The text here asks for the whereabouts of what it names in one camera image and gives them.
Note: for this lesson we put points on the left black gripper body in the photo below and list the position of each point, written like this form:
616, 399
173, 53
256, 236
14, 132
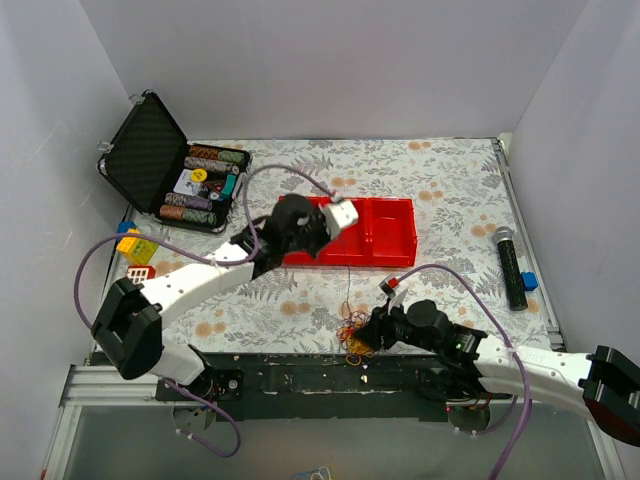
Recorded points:
319, 239

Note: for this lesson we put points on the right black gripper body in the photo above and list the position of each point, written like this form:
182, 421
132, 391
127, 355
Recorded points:
381, 329

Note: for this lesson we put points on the red three-compartment tray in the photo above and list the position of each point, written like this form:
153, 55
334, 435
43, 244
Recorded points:
385, 236

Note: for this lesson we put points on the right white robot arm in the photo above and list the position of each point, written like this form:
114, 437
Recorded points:
602, 387

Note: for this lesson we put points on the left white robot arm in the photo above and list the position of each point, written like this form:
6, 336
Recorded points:
130, 323

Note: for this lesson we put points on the floral patterned table mat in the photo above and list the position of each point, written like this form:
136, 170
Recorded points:
460, 198

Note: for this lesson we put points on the black poker chip case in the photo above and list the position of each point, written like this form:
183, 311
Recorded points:
163, 175

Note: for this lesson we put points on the small blue block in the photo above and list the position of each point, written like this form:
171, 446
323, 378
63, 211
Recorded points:
529, 280

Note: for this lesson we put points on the black handheld microphone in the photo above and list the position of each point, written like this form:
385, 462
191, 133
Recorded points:
514, 285

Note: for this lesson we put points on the yellow green toy bricks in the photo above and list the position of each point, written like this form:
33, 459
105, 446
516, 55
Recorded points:
136, 251

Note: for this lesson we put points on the red white toy brick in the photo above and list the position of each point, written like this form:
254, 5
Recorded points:
140, 273

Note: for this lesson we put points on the blue toy brick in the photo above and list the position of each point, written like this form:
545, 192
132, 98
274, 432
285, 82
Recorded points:
125, 226

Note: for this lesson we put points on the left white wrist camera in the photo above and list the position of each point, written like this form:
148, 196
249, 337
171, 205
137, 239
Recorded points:
339, 217

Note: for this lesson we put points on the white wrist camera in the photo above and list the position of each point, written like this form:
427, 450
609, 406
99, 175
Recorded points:
394, 290
339, 217

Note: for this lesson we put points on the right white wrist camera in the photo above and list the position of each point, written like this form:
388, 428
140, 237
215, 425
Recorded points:
394, 290

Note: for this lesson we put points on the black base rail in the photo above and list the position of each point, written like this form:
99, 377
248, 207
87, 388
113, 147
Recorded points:
323, 386

